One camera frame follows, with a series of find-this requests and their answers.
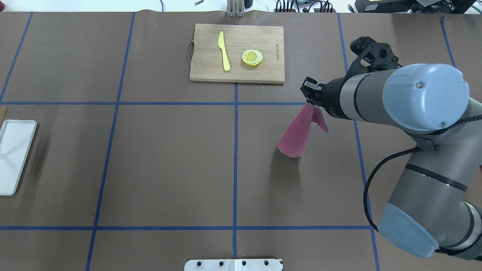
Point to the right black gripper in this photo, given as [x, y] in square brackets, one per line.
[332, 95]

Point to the pink wiping cloth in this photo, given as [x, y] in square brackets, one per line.
[294, 140]

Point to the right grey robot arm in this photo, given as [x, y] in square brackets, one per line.
[426, 212]

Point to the yellow lemon slice toy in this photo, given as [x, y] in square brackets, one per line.
[252, 57]

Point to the bamboo cutting board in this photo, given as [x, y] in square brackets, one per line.
[206, 62]

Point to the yellow plastic knife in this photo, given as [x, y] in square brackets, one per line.
[222, 47]

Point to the white rectangular tray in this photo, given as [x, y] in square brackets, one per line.
[16, 139]

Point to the lower wooden stick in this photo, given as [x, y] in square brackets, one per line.
[3, 112]

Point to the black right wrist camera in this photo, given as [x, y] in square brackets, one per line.
[372, 56]

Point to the aluminium frame post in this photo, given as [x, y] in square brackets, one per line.
[236, 8]

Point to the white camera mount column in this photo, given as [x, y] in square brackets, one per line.
[234, 265]

